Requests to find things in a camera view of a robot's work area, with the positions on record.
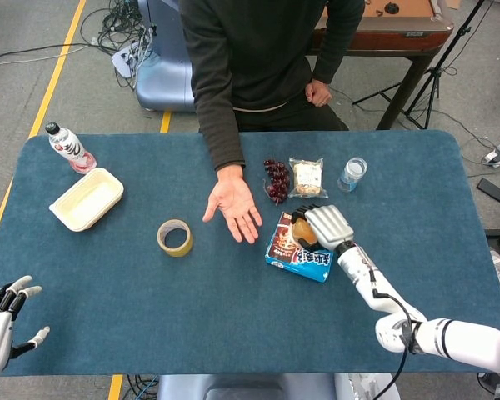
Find person's open bare hand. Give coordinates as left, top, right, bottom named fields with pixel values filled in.
left=202, top=164, right=263, bottom=245

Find person's resting bare fist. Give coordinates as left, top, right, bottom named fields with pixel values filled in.
left=305, top=80, right=333, bottom=108

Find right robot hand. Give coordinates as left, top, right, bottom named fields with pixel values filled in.
left=290, top=203, right=356, bottom=254

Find orange fruit cup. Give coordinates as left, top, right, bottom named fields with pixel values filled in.
left=292, top=219, right=319, bottom=246

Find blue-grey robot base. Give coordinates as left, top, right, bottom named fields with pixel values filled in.
left=133, top=0, right=197, bottom=113

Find blue snack box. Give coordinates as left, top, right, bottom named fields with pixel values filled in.
left=264, top=211, right=342, bottom=284

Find dark red grape bunch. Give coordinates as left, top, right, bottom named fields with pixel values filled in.
left=262, top=157, right=292, bottom=207

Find clear packaged bread snack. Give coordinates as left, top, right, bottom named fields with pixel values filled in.
left=287, top=156, right=329, bottom=200

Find clear plastic water bottle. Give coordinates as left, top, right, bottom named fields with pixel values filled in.
left=337, top=156, right=368, bottom=193

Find yellow tape roll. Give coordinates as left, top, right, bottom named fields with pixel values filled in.
left=156, top=218, right=195, bottom=258

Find person in dark sweater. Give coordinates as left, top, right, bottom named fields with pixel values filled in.
left=177, top=0, right=366, bottom=173

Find brown wooden game table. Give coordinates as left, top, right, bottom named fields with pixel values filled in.
left=307, top=0, right=456, bottom=131

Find blue table mat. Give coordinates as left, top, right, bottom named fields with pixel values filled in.
left=0, top=129, right=500, bottom=378

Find black tripod stand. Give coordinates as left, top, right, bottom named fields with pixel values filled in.
left=352, top=0, right=488, bottom=131

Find cream plastic food container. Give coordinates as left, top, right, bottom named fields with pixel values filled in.
left=48, top=167, right=125, bottom=233

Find grey robot torso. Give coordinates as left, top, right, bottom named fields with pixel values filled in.
left=156, top=372, right=401, bottom=400

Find black smartphone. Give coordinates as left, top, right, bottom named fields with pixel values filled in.
left=476, top=177, right=500, bottom=205

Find pink drink bottle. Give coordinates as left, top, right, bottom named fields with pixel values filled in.
left=44, top=121, right=98, bottom=175

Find white power strip with plugs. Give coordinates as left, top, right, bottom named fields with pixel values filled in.
left=111, top=39, right=153, bottom=79

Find tangled black cables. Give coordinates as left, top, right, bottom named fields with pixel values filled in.
left=79, top=0, right=156, bottom=91

